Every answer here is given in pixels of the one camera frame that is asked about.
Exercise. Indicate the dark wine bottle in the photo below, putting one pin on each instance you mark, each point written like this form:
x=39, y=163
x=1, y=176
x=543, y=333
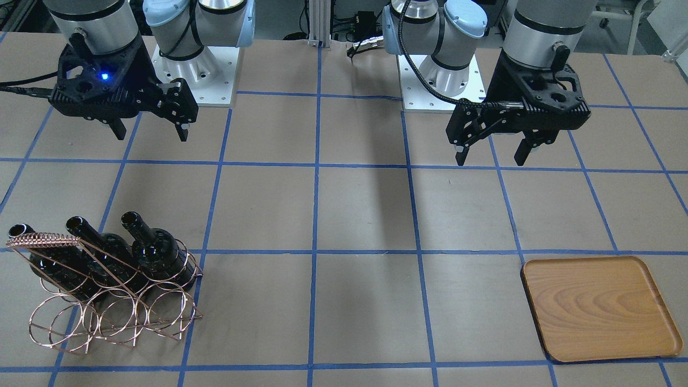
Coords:
x=112, y=262
x=159, y=254
x=67, y=266

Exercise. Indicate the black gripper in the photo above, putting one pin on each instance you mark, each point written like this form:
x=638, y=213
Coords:
x=141, y=70
x=506, y=79

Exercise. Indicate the aluminium frame post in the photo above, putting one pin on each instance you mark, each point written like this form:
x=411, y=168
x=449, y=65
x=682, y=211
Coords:
x=319, y=23

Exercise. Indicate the wooden tray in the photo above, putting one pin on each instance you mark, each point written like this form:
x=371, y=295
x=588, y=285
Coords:
x=599, y=308

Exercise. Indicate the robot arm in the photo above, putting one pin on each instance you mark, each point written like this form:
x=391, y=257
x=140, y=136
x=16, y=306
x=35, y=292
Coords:
x=182, y=29
x=439, y=41

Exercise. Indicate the copper wire wine basket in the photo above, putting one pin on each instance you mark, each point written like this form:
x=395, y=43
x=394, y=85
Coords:
x=62, y=323

